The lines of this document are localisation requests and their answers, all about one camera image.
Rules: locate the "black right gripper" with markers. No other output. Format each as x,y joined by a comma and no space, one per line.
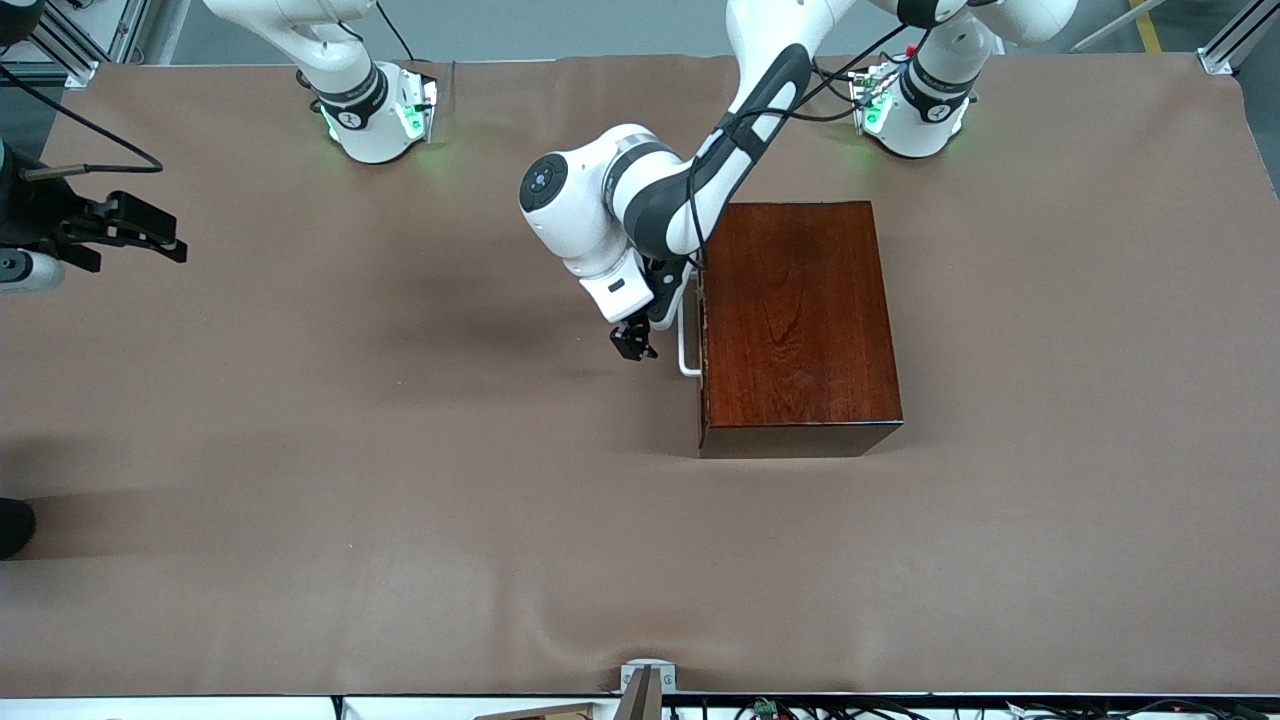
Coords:
42,213

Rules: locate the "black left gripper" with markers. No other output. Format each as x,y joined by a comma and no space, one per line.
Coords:
661,283

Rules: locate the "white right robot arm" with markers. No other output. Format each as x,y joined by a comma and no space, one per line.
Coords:
350,100

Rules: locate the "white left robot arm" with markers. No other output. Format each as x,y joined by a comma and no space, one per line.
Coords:
600,200

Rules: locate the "dark brown wooden cabinet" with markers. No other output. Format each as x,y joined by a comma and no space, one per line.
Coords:
800,320

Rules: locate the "black rounded object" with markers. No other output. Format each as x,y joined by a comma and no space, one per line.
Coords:
14,525

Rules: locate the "brown table mat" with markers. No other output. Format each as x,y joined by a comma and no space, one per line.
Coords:
400,550

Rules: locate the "grey metal table clamp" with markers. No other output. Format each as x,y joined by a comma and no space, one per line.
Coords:
648,668

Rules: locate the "light wooden plank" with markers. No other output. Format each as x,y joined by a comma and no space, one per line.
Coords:
550,712

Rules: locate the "aluminium frame profile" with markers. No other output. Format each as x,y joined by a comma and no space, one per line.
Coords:
60,55
1225,45

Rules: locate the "grey mount post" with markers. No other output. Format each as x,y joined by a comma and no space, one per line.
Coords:
640,700

